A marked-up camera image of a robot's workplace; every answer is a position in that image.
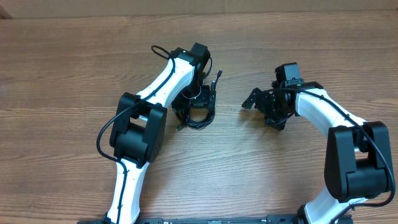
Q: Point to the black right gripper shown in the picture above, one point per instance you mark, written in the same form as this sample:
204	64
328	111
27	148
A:
279	122

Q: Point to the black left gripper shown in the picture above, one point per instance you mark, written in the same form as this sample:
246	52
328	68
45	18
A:
203	100

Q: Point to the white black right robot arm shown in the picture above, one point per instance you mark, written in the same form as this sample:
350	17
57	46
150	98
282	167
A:
358	169

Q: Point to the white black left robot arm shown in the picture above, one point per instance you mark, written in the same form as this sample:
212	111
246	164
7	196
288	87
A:
138	127

